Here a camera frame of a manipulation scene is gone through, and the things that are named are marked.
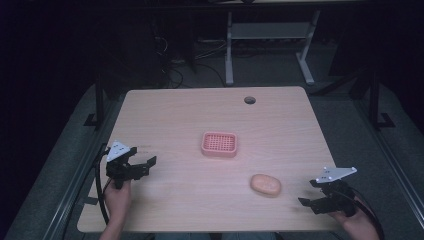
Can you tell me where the person's left hand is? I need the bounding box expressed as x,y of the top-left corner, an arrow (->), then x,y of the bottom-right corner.
103,179 -> 133,224

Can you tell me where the black metal stand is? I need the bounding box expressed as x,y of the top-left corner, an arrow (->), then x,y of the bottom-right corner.
367,68 -> 397,132
83,71 -> 108,132

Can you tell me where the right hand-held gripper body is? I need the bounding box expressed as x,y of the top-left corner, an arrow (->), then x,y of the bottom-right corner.
310,166 -> 358,218

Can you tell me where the bundle of floor cables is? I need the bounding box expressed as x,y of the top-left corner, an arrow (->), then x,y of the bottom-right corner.
151,33 -> 231,90

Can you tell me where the person's right hand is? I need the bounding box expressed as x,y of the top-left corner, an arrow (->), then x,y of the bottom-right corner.
327,195 -> 376,236

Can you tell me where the white metal table frame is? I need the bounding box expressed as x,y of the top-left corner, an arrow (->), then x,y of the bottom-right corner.
224,9 -> 322,87

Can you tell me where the grey metal rail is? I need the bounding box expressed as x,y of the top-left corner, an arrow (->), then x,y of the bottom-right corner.
353,96 -> 424,221
42,96 -> 128,240

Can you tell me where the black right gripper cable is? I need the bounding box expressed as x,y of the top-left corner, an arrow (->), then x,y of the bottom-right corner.
349,187 -> 386,240

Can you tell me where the pink soap dish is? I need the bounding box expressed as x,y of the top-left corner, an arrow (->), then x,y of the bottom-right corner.
200,131 -> 239,159

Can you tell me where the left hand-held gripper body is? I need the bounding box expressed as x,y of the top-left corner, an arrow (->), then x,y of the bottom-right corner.
105,139 -> 150,191

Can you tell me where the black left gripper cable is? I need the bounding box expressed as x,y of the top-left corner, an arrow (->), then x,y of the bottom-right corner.
94,143 -> 114,226

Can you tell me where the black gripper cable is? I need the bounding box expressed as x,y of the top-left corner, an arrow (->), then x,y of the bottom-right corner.
349,187 -> 386,240
94,143 -> 114,226

